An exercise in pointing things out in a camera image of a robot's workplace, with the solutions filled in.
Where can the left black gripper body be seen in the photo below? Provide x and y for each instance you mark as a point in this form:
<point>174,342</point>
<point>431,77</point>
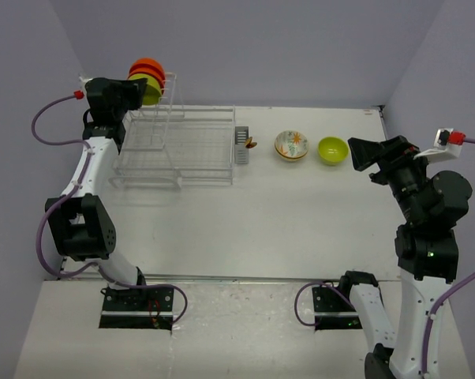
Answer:
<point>121,106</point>

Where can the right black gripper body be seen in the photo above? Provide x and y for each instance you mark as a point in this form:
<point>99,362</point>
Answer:
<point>404,174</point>

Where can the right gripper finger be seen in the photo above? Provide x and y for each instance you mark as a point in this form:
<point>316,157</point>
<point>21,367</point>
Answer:
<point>364,153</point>
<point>399,146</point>

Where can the green bowl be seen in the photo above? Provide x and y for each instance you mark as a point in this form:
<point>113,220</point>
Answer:
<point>153,91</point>
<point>332,150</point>

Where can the orange bowl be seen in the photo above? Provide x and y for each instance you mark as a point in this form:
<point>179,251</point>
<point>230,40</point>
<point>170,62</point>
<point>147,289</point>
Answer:
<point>149,63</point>
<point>153,72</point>

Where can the floral patterned yellow bowl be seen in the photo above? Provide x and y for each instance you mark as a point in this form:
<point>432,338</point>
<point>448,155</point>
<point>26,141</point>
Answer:
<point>291,142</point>

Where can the blue patterned yellow bowl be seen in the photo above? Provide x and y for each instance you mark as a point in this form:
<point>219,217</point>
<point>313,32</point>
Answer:
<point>292,159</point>

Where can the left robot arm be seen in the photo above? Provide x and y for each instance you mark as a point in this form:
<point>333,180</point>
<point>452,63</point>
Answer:
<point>79,223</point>

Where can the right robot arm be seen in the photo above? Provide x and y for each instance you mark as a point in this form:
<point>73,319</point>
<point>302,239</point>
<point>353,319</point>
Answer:
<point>427,254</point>

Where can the grey cutlery holder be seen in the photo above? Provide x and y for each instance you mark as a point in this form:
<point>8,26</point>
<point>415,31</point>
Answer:
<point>241,152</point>

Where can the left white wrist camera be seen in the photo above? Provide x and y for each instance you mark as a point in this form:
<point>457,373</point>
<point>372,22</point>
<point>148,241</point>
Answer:
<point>83,81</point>

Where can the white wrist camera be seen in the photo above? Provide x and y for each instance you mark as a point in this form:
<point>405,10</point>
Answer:
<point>83,81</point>
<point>447,146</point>

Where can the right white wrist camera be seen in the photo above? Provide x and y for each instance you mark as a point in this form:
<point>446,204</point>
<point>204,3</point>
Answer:
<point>447,146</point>

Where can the white wire dish rack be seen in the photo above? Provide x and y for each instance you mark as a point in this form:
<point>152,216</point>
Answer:
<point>172,144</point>

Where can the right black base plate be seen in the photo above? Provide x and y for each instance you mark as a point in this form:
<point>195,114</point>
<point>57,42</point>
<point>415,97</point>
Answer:
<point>331,312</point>

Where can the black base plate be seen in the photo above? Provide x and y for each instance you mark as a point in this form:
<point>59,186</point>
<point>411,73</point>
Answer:
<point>331,312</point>
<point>137,309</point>

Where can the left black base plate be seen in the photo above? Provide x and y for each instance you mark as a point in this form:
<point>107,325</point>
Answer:
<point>137,309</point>

